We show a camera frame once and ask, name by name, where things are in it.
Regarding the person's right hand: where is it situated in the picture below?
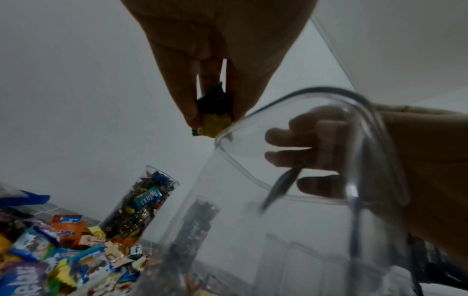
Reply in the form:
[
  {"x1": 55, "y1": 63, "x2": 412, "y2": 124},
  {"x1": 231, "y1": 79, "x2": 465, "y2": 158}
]
[{"x1": 263, "y1": 104, "x2": 468, "y2": 267}]

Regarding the person's left hand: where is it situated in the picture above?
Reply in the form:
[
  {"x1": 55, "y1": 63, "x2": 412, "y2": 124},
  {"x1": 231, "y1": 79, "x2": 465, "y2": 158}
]
[{"x1": 120, "y1": 0, "x2": 319, "y2": 129}]

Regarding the black and yellow candy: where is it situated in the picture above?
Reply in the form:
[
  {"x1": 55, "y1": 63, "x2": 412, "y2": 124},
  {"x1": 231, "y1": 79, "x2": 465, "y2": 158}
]
[{"x1": 191, "y1": 82, "x2": 237, "y2": 138}]

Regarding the small transparent plastic jar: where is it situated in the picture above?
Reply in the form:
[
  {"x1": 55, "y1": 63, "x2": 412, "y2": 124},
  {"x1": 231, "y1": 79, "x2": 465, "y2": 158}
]
[
  {"x1": 135, "y1": 86, "x2": 425, "y2": 296},
  {"x1": 172, "y1": 196, "x2": 220, "y2": 270}
]

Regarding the tall transparent plastic jar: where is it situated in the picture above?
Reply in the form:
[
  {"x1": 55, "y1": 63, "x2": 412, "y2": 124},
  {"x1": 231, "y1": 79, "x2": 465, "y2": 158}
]
[{"x1": 98, "y1": 166, "x2": 180, "y2": 244}]

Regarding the pile of colourful candies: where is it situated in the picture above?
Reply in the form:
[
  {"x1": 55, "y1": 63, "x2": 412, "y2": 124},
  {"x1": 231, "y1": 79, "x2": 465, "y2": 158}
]
[{"x1": 0, "y1": 182, "x2": 155, "y2": 296}]

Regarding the black marker-tagged right wristband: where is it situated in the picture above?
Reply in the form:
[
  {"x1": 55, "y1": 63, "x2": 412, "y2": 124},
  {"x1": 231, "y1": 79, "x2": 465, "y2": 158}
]
[{"x1": 406, "y1": 231, "x2": 468, "y2": 290}]

